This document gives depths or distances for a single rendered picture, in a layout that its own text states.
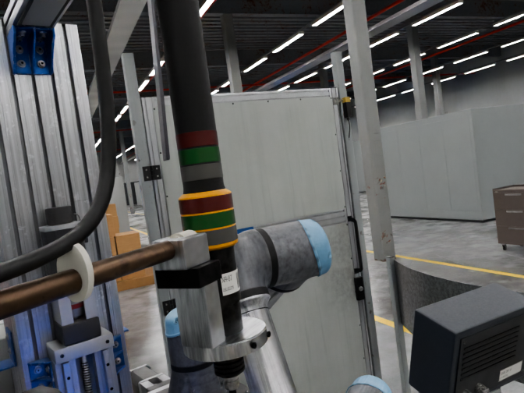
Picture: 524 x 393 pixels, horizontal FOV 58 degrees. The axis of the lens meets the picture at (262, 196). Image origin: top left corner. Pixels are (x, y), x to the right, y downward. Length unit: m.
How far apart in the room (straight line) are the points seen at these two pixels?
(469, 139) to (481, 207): 1.35
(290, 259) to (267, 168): 1.58
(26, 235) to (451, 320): 0.97
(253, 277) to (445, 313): 0.44
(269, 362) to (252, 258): 0.18
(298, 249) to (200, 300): 0.54
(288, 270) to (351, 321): 1.92
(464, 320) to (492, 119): 9.54
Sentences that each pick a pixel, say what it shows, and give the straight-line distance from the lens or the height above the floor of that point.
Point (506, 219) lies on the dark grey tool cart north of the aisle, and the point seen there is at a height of 0.46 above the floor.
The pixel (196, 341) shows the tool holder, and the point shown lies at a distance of 0.37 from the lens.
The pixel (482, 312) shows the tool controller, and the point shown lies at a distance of 1.12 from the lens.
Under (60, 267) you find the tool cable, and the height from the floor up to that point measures 1.55.
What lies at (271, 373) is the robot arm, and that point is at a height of 1.26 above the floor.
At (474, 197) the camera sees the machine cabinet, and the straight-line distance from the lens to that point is 10.24.
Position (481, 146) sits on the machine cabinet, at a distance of 10.23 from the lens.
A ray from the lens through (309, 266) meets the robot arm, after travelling 0.91.
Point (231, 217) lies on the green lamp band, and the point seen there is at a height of 1.56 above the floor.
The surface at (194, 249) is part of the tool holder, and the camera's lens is 0.34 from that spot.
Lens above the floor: 1.59
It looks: 3 degrees down
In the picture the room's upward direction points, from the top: 8 degrees counter-clockwise
